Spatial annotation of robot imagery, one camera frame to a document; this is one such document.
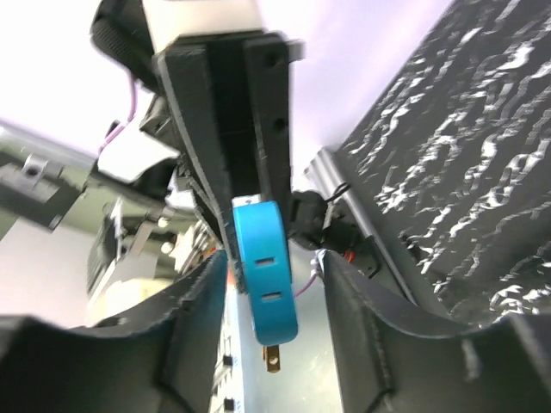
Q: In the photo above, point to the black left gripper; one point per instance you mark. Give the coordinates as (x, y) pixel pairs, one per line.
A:
(228, 99)

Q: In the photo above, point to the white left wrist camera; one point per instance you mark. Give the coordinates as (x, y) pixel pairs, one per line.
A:
(169, 20)

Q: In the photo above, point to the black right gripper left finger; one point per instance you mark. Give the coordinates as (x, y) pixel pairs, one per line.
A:
(158, 356)

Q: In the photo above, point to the light blue square adapter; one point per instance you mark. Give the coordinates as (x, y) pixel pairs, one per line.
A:
(263, 249)

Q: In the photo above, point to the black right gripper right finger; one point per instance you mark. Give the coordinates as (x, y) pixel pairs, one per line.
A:
(393, 356)

